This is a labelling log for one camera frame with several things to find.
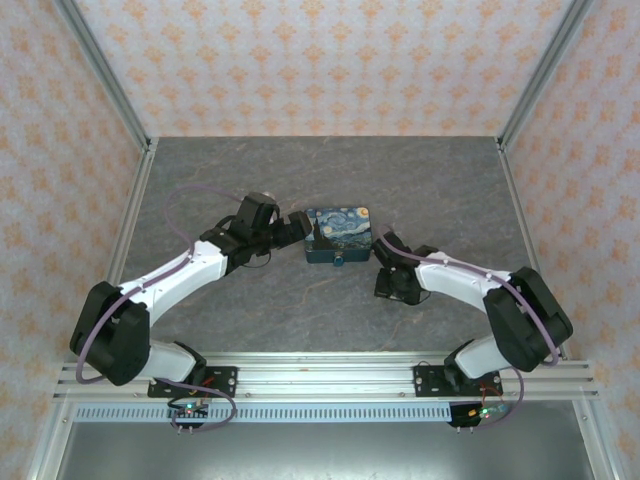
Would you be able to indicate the starry night painted tin box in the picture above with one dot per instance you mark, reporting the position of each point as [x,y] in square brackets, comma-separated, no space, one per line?
[340,230]

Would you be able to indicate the small blue padlock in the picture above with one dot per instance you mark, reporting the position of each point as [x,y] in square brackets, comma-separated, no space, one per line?
[338,260]

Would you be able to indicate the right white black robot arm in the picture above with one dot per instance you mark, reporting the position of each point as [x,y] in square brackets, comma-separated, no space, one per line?
[450,275]

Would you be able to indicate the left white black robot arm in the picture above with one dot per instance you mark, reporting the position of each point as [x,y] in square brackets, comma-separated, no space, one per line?
[175,270]

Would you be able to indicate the circuit board with lights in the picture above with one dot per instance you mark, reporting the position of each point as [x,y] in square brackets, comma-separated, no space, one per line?
[482,412]
[190,410]

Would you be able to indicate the grey metal sheet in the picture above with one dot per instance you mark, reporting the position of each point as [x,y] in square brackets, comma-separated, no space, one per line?
[325,452]

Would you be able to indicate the aluminium side rail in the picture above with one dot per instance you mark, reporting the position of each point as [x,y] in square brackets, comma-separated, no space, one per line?
[530,240]
[122,240]

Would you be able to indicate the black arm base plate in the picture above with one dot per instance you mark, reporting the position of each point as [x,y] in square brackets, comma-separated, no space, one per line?
[225,380]
[427,380]

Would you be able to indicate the aluminium cross rail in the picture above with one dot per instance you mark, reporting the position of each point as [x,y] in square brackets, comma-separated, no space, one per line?
[325,380]

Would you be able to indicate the aluminium frame post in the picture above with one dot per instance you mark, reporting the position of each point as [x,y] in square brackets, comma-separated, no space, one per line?
[542,75]
[107,75]

